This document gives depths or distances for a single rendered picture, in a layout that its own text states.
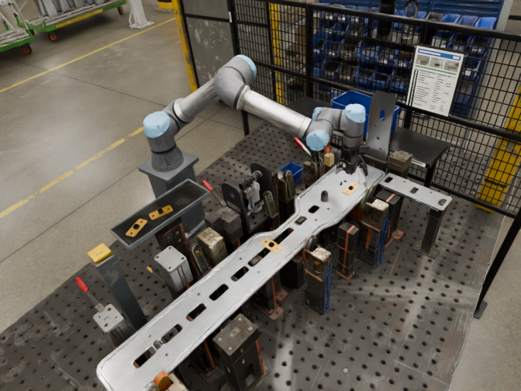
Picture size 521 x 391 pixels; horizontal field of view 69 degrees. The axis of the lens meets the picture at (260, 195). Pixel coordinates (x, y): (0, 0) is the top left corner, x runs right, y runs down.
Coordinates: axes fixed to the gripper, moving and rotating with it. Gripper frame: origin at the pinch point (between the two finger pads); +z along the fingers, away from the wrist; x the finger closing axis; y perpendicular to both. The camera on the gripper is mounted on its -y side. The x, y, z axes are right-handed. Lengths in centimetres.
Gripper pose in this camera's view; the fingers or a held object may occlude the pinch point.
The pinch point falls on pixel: (351, 180)
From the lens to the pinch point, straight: 166.7
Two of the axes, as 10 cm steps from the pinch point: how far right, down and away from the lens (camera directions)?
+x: 7.2, 4.0, -5.6
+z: 0.8, 7.5, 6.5
